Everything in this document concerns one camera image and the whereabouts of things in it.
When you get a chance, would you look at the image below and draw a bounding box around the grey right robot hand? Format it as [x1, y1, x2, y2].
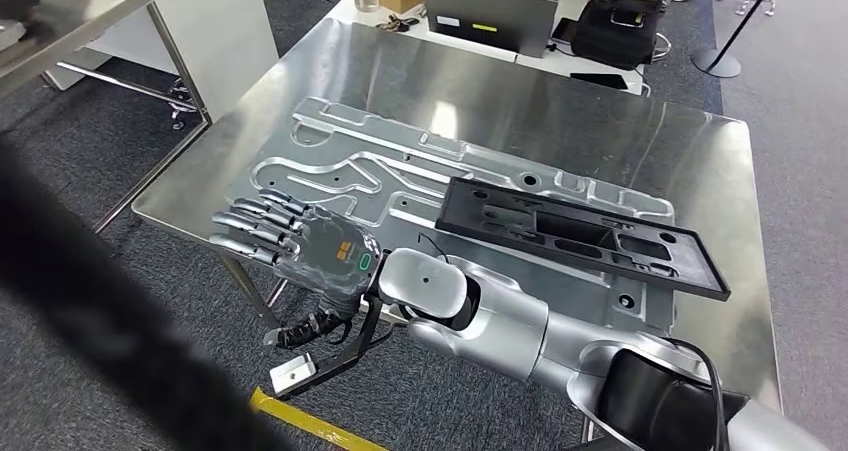
[208, 189, 385, 351]

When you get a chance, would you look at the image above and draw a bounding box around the black plastic frame part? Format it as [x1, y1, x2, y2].
[435, 176, 732, 302]

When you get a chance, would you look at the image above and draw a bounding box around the stainless steel workbench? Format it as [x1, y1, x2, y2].
[131, 17, 784, 413]

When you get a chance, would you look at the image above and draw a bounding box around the aluminium fixture plate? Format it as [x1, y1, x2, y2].
[225, 96, 678, 335]

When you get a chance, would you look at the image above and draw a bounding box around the bunch of keys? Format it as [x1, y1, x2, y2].
[375, 13, 421, 34]

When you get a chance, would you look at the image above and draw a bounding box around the white desk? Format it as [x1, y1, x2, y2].
[324, 0, 649, 97]

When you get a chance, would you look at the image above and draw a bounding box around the grey laptop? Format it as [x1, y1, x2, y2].
[421, 0, 560, 59]

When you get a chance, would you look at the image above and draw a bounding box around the black smartphone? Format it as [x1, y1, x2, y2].
[551, 17, 579, 47]
[569, 72, 630, 92]

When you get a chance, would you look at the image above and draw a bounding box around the stainless steel table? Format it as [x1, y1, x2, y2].
[0, 0, 213, 235]

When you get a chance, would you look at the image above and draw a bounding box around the black bag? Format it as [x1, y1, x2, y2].
[570, 0, 665, 72]

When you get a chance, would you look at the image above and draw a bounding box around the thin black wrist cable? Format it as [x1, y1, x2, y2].
[417, 233, 453, 264]

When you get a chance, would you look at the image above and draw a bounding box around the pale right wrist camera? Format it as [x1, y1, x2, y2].
[269, 294, 399, 400]

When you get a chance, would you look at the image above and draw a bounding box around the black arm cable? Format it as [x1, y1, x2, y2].
[662, 337, 730, 451]

